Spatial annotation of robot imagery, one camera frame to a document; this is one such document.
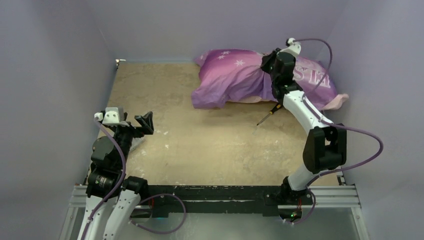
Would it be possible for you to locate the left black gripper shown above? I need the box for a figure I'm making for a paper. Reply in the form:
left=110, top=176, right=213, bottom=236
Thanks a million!
left=111, top=110, right=153, bottom=167

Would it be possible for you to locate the purple printed pillowcase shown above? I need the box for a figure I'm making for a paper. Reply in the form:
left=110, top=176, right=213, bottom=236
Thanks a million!
left=191, top=49, right=339, bottom=109

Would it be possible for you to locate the pink pillow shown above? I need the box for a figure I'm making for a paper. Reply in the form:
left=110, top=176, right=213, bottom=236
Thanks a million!
left=238, top=94, right=349, bottom=111

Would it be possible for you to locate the clear plastic bag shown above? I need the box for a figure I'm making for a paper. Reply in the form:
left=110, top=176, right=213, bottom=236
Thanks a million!
left=129, top=137, right=145, bottom=153

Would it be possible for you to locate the yellow black screwdriver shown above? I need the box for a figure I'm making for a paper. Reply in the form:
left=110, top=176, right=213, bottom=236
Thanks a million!
left=256, top=104, right=282, bottom=126

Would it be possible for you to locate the black base bar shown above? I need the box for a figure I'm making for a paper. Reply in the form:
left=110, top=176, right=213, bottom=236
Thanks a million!
left=136, top=185, right=314, bottom=218

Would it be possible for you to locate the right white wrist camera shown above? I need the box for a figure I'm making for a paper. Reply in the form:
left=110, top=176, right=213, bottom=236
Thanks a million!
left=279, top=37, right=302, bottom=57

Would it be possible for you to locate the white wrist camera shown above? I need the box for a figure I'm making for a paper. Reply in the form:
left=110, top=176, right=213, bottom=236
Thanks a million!
left=94, top=106, right=130, bottom=127
left=279, top=37, right=302, bottom=57

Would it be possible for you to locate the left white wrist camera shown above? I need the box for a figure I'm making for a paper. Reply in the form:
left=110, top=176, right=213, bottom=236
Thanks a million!
left=94, top=106, right=130, bottom=127

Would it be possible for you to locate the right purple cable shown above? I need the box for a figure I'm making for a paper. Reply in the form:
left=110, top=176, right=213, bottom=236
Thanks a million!
left=293, top=38, right=384, bottom=188

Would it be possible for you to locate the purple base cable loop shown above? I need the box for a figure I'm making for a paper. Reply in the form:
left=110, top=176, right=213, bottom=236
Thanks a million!
left=128, top=193, right=187, bottom=235

